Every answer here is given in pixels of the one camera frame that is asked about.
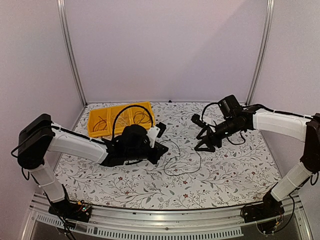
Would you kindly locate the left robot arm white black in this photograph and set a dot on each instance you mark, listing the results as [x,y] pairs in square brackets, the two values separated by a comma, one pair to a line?
[42,135]

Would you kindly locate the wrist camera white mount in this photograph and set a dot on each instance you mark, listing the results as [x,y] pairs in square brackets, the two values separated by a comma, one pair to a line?
[202,122]
[155,132]

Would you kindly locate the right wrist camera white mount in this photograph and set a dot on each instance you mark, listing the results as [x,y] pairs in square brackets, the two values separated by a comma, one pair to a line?
[202,122]

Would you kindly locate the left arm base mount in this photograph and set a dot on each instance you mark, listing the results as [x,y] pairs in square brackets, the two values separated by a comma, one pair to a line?
[66,209]

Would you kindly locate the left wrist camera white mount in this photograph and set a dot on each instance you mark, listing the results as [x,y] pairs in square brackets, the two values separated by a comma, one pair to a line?
[155,132]

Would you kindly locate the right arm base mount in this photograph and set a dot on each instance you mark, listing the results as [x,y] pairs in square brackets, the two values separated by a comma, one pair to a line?
[268,215]

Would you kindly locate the yellow bin left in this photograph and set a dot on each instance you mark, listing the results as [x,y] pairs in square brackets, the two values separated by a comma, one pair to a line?
[99,123]

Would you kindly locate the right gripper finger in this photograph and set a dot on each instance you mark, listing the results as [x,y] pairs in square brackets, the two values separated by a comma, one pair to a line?
[203,132]
[204,146]

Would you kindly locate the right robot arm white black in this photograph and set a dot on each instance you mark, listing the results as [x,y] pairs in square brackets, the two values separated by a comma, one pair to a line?
[238,118]

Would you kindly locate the aluminium front rail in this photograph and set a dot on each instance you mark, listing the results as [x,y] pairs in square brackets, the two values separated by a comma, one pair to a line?
[113,223]

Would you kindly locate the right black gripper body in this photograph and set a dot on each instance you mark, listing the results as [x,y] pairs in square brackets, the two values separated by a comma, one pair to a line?
[211,135]

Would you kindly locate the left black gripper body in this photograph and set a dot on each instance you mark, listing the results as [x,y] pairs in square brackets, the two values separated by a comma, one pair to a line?
[153,158]

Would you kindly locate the left aluminium frame post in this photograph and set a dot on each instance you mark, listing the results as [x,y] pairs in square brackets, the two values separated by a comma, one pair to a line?
[61,5]

